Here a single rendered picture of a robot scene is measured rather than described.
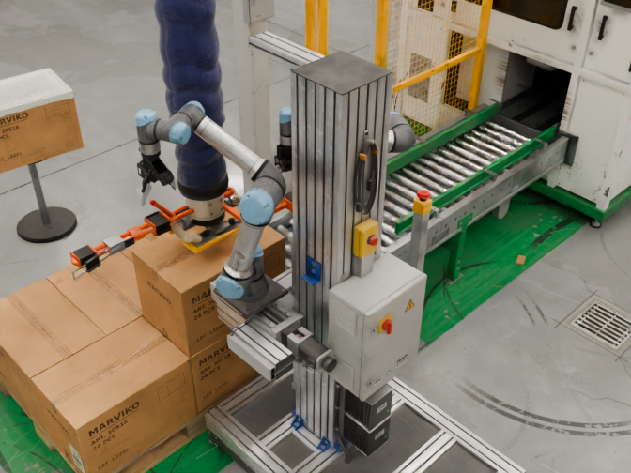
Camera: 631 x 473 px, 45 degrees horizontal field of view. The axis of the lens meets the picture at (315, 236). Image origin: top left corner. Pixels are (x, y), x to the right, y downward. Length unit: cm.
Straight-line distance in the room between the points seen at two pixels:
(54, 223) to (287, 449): 261
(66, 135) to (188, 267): 185
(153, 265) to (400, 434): 140
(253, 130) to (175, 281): 173
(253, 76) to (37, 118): 133
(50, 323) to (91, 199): 197
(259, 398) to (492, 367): 134
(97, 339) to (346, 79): 189
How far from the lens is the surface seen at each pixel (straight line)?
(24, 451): 421
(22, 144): 505
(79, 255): 326
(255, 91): 481
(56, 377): 372
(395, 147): 326
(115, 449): 373
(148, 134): 278
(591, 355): 467
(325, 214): 281
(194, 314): 352
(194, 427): 400
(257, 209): 268
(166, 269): 353
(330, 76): 263
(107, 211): 565
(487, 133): 549
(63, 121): 507
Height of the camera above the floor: 315
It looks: 37 degrees down
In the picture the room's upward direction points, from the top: straight up
